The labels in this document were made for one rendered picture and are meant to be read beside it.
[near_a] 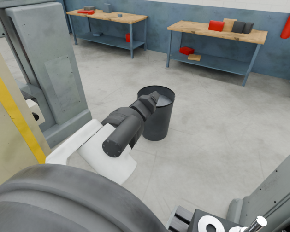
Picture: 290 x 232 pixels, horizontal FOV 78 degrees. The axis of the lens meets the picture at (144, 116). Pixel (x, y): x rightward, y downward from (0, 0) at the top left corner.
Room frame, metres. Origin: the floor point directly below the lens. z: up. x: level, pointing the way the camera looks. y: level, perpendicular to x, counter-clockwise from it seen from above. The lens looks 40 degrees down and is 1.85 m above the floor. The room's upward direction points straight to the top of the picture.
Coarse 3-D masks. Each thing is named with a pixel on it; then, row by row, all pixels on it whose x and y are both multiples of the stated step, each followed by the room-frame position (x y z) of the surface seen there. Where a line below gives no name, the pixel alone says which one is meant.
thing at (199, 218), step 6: (198, 210) 0.30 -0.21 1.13; (198, 216) 0.27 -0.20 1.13; (204, 216) 0.27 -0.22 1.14; (210, 216) 0.27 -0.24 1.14; (216, 216) 0.27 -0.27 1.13; (192, 222) 0.27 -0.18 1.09; (198, 222) 0.25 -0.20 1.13; (204, 222) 0.25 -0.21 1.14; (210, 222) 0.25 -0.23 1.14; (216, 222) 0.25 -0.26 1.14; (222, 222) 0.25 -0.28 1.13; (228, 222) 0.25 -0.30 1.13; (192, 228) 0.24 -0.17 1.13; (198, 228) 0.23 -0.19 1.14; (204, 228) 0.23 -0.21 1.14; (210, 228) 0.23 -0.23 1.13; (216, 228) 0.23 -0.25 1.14; (222, 228) 0.23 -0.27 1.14; (228, 228) 0.23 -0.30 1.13; (234, 228) 0.23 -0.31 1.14; (240, 228) 0.23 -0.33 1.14
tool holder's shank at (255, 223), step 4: (260, 216) 0.20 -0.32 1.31; (256, 220) 0.19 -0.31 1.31; (260, 220) 0.19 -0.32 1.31; (264, 220) 0.19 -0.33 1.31; (252, 224) 0.20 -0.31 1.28; (256, 224) 0.19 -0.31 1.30; (260, 224) 0.18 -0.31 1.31; (264, 224) 0.18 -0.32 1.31; (248, 228) 0.20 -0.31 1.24; (252, 228) 0.19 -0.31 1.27; (256, 228) 0.18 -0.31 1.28; (260, 228) 0.18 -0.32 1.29
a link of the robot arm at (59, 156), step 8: (96, 120) 0.25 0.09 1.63; (88, 128) 0.22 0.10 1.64; (96, 128) 0.23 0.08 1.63; (72, 136) 0.20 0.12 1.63; (80, 136) 0.21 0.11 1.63; (88, 136) 0.21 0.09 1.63; (64, 144) 0.19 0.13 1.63; (72, 144) 0.19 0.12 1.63; (80, 144) 0.20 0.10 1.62; (56, 152) 0.18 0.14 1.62; (64, 152) 0.18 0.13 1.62; (72, 152) 0.18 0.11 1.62; (48, 160) 0.17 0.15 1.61; (56, 160) 0.17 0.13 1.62; (64, 160) 0.17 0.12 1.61
